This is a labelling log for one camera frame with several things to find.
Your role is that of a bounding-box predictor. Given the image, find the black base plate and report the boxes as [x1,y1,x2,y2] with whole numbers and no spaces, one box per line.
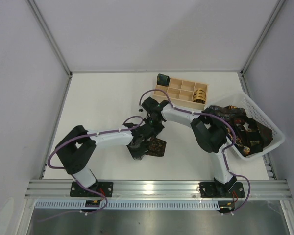
[199,181,245,198]
[70,181,113,198]

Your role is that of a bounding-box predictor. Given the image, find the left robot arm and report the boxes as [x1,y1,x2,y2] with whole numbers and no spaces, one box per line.
[55,123,148,188]

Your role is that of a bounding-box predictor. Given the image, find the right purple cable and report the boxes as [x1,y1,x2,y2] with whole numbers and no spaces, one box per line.
[138,89,251,216]

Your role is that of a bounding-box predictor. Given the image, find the pile of dark ties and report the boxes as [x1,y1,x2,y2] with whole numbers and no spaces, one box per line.
[204,105,273,157]

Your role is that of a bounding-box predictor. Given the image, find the aluminium mounting rail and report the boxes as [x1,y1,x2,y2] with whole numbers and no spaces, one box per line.
[25,179,293,200]

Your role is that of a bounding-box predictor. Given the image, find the rolled dark green tie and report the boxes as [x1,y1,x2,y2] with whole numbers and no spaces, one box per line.
[156,73,170,87]

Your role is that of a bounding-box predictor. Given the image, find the wooden compartment box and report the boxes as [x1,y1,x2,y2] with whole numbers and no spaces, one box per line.
[152,78,209,110]

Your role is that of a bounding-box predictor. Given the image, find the white plastic basket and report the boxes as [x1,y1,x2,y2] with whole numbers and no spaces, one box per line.
[204,91,285,161]

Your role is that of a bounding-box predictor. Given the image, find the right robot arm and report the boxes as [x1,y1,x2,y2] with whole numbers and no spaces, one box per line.
[139,97,237,196]

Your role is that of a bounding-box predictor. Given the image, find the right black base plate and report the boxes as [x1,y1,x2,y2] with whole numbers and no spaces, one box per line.
[199,181,245,198]

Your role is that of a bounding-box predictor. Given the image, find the purple cable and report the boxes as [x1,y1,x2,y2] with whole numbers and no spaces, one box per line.
[38,116,144,222]
[138,89,251,216]

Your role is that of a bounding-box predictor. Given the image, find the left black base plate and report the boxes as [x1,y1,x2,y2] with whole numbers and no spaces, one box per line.
[70,181,113,198]

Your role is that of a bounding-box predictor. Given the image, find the white slotted cable duct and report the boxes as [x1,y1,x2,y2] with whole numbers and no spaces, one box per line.
[35,199,225,210]

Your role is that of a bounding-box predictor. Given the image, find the rolled gold patterned tie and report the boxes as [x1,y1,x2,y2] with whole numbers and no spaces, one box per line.
[192,88,206,104]

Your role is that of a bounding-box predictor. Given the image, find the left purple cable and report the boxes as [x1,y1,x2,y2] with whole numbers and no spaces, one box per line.
[38,116,144,222]

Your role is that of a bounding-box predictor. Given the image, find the dark key-patterned tie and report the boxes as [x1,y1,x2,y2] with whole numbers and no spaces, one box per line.
[146,138,167,157]

